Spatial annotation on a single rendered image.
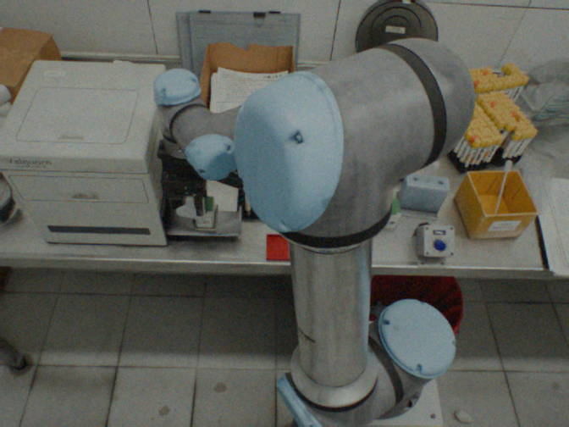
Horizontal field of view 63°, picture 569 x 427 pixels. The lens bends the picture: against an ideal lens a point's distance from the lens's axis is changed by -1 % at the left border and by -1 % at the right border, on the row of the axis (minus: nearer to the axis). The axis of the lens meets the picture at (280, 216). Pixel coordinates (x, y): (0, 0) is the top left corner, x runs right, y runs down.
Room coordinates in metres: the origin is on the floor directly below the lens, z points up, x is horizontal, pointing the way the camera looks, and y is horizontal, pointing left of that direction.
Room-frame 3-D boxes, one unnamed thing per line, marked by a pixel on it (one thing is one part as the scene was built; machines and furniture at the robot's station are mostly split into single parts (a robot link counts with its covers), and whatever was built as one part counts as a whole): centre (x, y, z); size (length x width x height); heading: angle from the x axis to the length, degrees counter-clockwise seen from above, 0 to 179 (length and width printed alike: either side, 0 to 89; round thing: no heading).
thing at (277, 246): (0.58, -0.01, 0.88); 0.07 x 0.07 x 0.01; 4
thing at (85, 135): (0.69, 0.39, 1.03); 0.31 x 0.27 x 0.30; 94
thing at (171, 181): (0.61, 0.20, 1.10); 0.09 x 0.08 x 0.12; 94
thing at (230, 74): (1.01, 0.11, 0.95); 0.29 x 0.25 x 0.15; 4
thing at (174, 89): (0.61, 0.19, 1.26); 0.09 x 0.08 x 0.11; 35
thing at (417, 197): (0.74, -0.34, 0.92); 0.10 x 0.07 x 0.10; 86
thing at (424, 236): (0.63, -0.36, 0.92); 0.13 x 0.07 x 0.08; 4
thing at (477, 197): (0.73, -0.51, 0.93); 0.13 x 0.13 x 0.10; 9
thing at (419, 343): (0.27, -0.21, 1.12); 0.13 x 0.12 x 0.14; 125
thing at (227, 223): (0.61, 0.19, 0.92); 0.21 x 0.07 x 0.05; 94
